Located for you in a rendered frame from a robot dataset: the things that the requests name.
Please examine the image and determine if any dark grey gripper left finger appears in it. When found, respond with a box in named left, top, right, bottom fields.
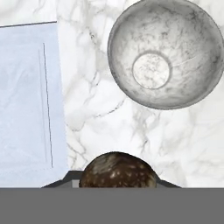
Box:
left=42, top=170, right=86, bottom=189

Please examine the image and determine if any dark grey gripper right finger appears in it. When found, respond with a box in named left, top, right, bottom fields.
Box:
left=154, top=172, right=182, bottom=189

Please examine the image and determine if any brown speckled mushroom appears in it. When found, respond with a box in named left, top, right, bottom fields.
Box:
left=78, top=150, right=158, bottom=189

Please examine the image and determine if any white marble bowl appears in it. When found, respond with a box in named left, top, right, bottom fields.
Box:
left=107, top=0, right=224, bottom=111

